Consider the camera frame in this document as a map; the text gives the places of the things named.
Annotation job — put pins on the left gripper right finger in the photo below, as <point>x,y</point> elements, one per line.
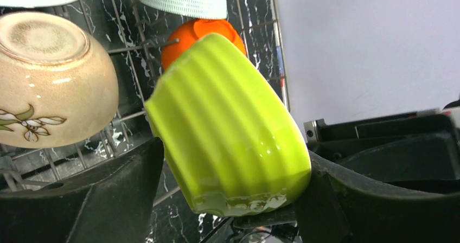
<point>340,205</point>

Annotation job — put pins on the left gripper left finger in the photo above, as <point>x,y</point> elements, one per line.
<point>108,203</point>

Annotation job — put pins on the yellow rimmed bowl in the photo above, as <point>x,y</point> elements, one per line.
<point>231,144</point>

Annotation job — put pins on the cream white round bowl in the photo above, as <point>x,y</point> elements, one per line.
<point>58,83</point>

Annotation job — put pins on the orange striped bowl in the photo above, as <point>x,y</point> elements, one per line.
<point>190,32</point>

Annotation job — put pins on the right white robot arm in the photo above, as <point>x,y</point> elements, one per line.
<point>416,150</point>

